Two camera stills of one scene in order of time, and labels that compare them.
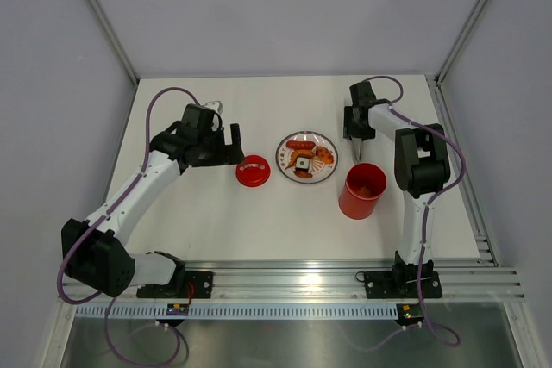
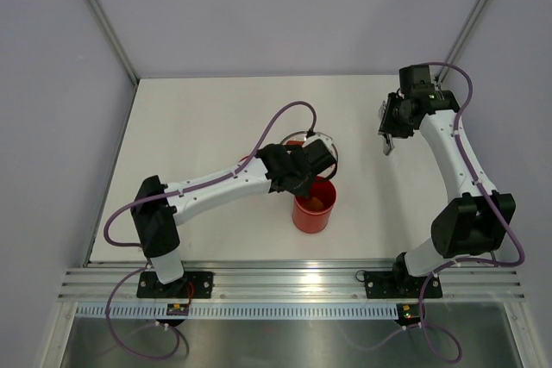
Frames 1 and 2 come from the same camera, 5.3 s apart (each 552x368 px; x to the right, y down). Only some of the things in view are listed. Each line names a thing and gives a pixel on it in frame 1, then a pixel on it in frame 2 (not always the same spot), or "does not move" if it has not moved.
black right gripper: [348, 129] to [387, 125]
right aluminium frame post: [435, 82] does not move
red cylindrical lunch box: [365, 184] to [312, 215]
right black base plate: [398, 284] does not move
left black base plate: [185, 284] does not move
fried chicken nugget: [364, 191] to [316, 203]
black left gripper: [228, 154] to [304, 190]
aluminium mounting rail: [326, 282] does not move
